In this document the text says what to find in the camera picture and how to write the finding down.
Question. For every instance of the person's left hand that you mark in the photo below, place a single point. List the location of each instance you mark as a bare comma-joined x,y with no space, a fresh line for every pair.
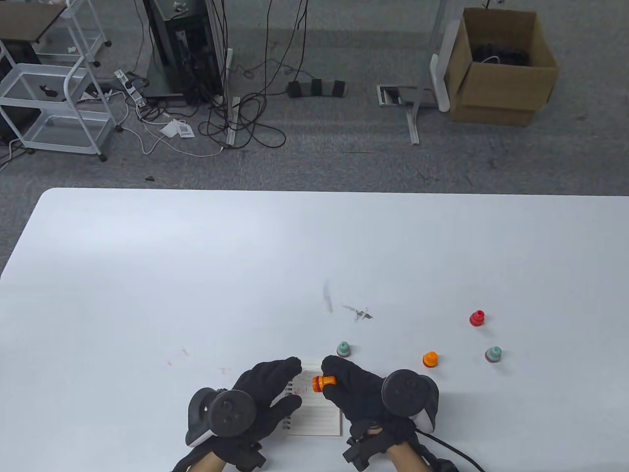
265,383

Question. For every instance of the person's right hand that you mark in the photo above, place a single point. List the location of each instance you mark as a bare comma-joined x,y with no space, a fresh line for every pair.
354,388

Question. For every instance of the orange reward stamp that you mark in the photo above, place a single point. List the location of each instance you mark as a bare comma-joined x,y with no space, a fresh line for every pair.
430,359
322,383

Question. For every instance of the green reward stamp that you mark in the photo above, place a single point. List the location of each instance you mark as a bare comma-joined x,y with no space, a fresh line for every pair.
493,354
343,349

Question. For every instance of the spiral lined notebook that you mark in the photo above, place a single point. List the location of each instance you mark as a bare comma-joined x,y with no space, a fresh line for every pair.
314,418

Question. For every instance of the red reward stamp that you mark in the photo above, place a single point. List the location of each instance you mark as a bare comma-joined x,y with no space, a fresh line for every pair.
476,318

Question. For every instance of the person's right forearm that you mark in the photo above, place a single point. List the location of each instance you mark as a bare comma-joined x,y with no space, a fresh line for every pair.
408,459

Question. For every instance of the person's left forearm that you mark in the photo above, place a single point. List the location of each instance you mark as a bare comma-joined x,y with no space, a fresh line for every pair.
206,462

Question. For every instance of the black grey handheld controller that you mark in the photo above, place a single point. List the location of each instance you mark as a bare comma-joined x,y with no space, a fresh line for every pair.
405,393
231,413

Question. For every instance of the white paper tag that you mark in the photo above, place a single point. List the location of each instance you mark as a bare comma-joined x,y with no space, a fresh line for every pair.
177,129

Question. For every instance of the grey metal table leg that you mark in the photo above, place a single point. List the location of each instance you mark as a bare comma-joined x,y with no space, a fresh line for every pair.
414,125

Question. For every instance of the metal floor outlet box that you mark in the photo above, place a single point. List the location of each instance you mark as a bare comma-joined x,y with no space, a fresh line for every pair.
393,95

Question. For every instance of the white plastic bar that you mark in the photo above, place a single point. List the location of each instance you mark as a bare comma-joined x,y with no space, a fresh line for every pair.
439,81

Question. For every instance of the white power strip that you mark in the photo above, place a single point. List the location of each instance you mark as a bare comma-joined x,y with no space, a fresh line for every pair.
130,88

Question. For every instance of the brown cardboard box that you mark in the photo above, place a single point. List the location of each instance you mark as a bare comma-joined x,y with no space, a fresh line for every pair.
496,88

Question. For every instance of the black computer cabinet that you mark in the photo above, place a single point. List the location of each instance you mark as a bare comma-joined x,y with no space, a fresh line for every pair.
182,49

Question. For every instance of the brown wooden side table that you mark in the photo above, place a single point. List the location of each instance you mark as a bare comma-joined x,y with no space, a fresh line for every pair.
29,19

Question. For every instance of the aluminium floor rail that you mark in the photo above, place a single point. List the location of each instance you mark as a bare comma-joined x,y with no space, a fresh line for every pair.
232,123

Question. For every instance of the black foot pedal switch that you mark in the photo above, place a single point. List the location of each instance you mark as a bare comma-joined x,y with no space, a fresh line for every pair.
317,88

